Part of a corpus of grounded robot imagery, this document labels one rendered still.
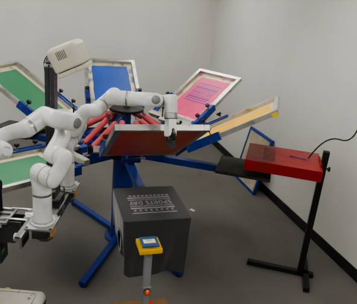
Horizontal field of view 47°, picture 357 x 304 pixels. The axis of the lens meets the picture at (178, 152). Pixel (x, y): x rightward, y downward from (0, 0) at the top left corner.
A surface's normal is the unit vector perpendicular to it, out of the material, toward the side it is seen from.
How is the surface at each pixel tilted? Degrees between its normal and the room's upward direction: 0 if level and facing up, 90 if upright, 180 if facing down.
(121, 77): 32
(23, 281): 0
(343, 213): 90
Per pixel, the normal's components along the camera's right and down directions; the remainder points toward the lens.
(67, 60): -0.02, 0.34
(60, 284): 0.09, -0.94
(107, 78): 0.22, -0.61
